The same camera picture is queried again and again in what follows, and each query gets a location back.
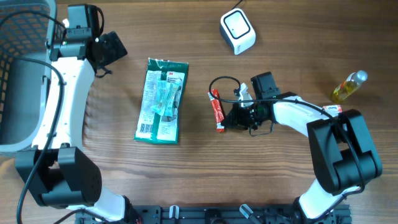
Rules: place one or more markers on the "yellow liquid bottle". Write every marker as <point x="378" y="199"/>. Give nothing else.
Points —
<point x="349" y="86"/>

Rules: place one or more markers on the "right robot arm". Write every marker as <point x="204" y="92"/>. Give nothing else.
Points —
<point x="344" y="157"/>

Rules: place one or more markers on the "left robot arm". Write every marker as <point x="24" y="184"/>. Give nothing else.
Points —
<point x="55" y="170"/>

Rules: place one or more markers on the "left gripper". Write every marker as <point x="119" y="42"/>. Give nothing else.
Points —
<point x="112" y="49"/>

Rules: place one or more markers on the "white barcode scanner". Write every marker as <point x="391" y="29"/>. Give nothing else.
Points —
<point x="237" y="31"/>

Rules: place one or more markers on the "green 3M gloves package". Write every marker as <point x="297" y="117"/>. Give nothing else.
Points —
<point x="152" y="127"/>

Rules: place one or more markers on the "grey plastic mesh basket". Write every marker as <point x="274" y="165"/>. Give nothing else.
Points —
<point x="28" y="30"/>

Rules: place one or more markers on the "mint green wipes pack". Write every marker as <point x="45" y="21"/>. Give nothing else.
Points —
<point x="166" y="93"/>

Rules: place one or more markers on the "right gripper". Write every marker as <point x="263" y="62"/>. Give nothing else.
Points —
<point x="237" y="121"/>

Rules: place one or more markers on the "orange Kleenex tissue pack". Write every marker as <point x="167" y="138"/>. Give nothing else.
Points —
<point x="333" y="108"/>

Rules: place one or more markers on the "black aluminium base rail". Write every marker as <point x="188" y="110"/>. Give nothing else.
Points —
<point x="211" y="214"/>

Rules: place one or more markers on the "red stick sachet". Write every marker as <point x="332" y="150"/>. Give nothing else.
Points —
<point x="217" y="109"/>

